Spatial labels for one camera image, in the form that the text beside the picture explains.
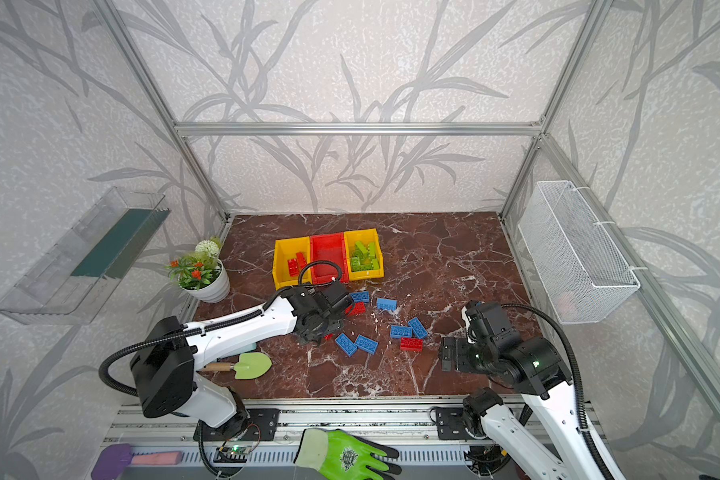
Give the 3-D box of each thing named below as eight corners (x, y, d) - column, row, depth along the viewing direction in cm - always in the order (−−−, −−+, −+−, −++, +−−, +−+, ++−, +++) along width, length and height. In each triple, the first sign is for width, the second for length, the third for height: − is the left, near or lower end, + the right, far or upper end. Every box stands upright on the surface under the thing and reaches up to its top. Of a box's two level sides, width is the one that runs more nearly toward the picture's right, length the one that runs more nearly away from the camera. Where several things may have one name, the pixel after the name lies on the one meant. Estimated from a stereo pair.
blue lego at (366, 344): (353, 346, 89) (353, 343, 87) (358, 336, 91) (358, 333, 89) (374, 355, 87) (374, 352, 85) (378, 345, 89) (378, 342, 87)
